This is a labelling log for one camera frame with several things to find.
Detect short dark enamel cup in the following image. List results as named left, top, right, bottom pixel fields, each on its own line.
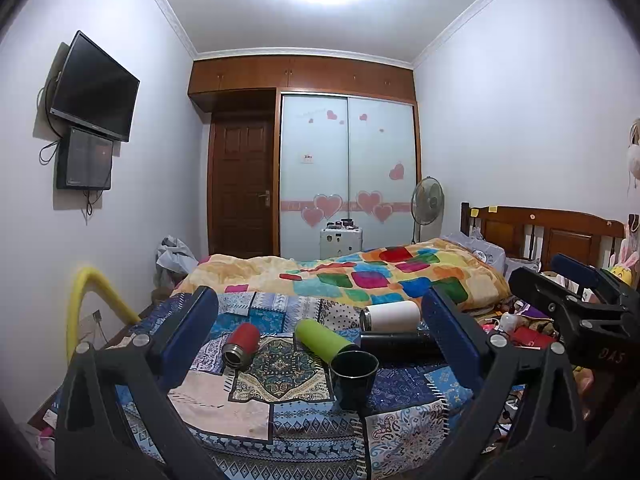
left=329, top=350, right=380, bottom=411

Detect colourful patterned quilt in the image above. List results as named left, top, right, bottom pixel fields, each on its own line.
left=177, top=238, right=512, bottom=314

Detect standing electric fan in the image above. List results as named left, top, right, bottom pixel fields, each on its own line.
left=410, top=176, right=445, bottom=245

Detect white case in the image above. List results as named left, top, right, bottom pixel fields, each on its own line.
left=320, top=220, right=364, bottom=260

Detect green cup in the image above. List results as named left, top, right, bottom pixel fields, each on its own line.
left=294, top=318, right=360, bottom=364

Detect grey pillow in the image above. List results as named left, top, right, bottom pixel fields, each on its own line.
left=442, top=231, right=507, bottom=267

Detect brown wooden door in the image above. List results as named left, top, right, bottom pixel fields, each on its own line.
left=208, top=112, right=277, bottom=260

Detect black television cable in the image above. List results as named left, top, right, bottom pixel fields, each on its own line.
left=38, top=139, right=61, bottom=166

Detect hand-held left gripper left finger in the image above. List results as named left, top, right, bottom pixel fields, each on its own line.
left=54, top=285, right=231, bottom=480

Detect yellow plush toy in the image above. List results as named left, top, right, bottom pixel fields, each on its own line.
left=609, top=265, right=635, bottom=289

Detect yellow foam tube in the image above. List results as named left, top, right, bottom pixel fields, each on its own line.
left=65, top=267, right=142, bottom=367

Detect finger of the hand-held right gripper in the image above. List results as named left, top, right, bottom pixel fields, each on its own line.
left=508, top=267, right=632, bottom=333
left=551, top=253, right=640, bottom=311

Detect wooden bed headboard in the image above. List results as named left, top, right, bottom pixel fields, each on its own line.
left=460, top=202, right=627, bottom=272

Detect wall-mounted black television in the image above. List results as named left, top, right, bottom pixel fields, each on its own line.
left=49, top=30, right=141, bottom=143

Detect tall black cup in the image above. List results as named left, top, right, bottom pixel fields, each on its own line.
left=359, top=330, right=439, bottom=359

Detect red steel cup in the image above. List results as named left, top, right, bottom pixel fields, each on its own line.
left=221, top=323, right=261, bottom=369

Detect red packet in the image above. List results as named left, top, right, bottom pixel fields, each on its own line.
left=511, top=326, right=557, bottom=350

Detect sliding wardrobe with heart stickers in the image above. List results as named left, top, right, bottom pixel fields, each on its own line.
left=278, top=91, right=419, bottom=261

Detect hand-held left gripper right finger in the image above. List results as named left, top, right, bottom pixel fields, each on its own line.
left=421, top=286, right=587, bottom=480

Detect wooden overhead cabinet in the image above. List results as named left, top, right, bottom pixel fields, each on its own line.
left=188, top=56, right=418, bottom=112

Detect grey cloth pile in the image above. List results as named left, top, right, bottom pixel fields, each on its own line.
left=154, top=234, right=200, bottom=289

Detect patchwork blue blanket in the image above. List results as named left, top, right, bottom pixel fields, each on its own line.
left=107, top=290, right=526, bottom=480

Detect white steel cup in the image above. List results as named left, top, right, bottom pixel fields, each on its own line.
left=359, top=300, right=422, bottom=334

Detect small black monitor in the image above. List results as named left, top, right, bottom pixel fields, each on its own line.
left=56, top=126, right=115, bottom=191

